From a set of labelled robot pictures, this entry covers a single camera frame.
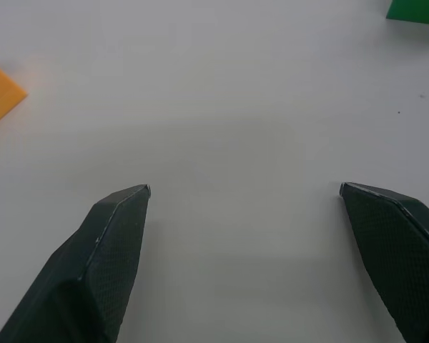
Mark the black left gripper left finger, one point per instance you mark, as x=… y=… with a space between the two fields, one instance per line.
x=93 y=271

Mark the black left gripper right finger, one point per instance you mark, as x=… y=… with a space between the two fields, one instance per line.
x=404 y=257

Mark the green block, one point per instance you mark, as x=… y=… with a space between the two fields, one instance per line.
x=416 y=10

